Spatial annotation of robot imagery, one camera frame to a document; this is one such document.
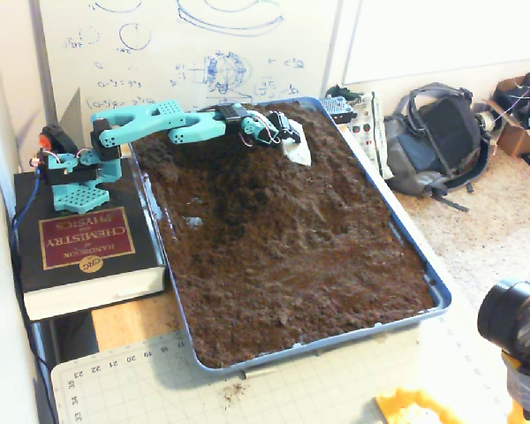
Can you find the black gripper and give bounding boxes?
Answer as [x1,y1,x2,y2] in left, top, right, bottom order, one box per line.
[264,110,302,145]

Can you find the brown soil pile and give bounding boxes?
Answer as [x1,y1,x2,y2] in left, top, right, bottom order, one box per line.
[126,100,436,370]

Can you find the black vented electronic box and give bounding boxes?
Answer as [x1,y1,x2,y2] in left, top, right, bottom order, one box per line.
[320,95,357,125]

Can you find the white printed soil bag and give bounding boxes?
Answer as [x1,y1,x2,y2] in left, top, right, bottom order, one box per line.
[348,86,397,180]

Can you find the grey black backpack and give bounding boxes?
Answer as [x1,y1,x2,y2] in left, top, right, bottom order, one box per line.
[382,82,496,213]

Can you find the whiteboard with blue drawings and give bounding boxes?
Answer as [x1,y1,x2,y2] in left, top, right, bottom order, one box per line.
[29,0,344,147]

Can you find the white cylindrical roll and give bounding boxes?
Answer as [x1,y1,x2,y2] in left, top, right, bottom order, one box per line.
[474,110,500,133]

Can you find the blue plastic tray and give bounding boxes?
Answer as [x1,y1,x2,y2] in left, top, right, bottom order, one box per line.
[122,95,452,377]

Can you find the brown cardboard box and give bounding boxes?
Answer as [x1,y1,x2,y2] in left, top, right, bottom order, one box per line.
[485,72,530,171]

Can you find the black chemistry physics handbook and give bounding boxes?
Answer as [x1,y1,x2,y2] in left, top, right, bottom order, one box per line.
[12,156,168,322]

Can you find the pale green cutting mat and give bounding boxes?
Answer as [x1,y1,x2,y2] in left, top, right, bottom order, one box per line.
[50,308,520,424]

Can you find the yellow printed plastic part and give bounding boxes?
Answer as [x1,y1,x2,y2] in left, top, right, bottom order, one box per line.
[375,387,463,424]

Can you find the red white servo wire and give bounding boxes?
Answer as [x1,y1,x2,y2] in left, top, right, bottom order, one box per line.
[240,112,280,148]

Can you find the blue cable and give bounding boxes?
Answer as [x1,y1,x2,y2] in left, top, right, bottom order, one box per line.
[8,174,58,424]

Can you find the black camera with lens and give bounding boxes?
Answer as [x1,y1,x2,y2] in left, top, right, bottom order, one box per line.
[476,277,530,414]

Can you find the yellow camera stand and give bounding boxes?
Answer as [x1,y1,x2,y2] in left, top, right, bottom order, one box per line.
[502,351,530,424]

